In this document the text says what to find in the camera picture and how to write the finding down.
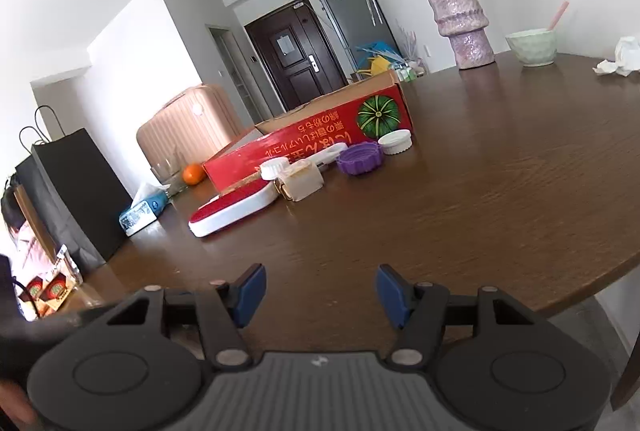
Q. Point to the red snack box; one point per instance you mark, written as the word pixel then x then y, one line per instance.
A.
pixel 50 293

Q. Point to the grey refrigerator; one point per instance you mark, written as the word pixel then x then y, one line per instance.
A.
pixel 355 26

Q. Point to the black paper bag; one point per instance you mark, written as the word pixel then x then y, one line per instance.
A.
pixel 75 196

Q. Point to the clear glass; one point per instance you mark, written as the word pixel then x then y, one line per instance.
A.
pixel 167 176

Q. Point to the pink spoon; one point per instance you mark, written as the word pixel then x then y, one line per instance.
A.
pixel 557 17

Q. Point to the pink textured vase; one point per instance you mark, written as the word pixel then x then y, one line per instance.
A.
pixel 462 26

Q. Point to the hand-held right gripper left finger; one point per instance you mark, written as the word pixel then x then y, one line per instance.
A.
pixel 250 292

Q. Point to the dark brown door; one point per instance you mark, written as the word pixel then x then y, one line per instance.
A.
pixel 295 61

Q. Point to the pile of household clutter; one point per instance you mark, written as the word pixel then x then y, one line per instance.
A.
pixel 382 58

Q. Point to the pink suitcase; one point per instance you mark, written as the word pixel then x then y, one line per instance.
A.
pixel 190 126

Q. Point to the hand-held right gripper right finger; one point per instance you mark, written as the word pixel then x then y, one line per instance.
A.
pixel 390 293

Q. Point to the crumpled white tissue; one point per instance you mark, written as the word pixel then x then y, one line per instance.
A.
pixel 625 58

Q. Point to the purple scrubber ball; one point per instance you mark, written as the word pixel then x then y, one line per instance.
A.
pixel 359 159

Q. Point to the red cardboard box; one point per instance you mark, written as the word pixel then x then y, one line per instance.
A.
pixel 300 136

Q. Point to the pale green bowl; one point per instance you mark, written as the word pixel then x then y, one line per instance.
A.
pixel 532 48

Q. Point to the red and white lint brush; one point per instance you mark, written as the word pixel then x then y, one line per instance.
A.
pixel 230 211

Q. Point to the white round lid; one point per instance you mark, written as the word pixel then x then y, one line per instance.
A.
pixel 396 143

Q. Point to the blue tissue pack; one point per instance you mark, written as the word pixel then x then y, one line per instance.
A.
pixel 142 213

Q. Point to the small white round cap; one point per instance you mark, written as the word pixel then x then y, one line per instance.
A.
pixel 274 169

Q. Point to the orange fruit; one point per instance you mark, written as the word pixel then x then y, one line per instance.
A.
pixel 193 174

